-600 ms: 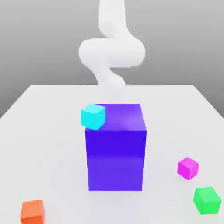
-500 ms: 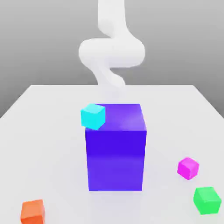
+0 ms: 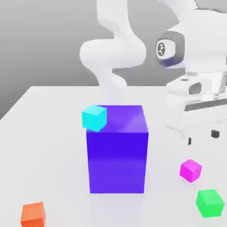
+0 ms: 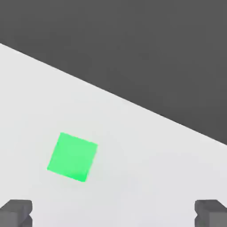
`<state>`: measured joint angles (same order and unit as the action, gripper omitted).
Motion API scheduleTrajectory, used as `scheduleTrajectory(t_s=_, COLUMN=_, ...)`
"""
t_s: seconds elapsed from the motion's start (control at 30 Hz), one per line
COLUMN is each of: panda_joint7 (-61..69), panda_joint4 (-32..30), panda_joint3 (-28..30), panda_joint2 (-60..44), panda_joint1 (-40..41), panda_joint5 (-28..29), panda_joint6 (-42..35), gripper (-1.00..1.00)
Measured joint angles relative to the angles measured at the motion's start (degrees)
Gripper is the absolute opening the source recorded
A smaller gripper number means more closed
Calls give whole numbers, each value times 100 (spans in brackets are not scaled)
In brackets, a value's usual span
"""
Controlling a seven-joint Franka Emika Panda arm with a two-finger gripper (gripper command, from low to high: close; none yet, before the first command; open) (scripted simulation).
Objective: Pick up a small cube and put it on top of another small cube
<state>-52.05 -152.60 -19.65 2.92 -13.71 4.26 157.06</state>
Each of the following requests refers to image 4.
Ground small green cube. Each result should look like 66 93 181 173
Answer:
46 132 98 183

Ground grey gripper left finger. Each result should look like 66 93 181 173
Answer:
0 199 33 227

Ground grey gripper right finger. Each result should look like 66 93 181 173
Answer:
194 199 227 227

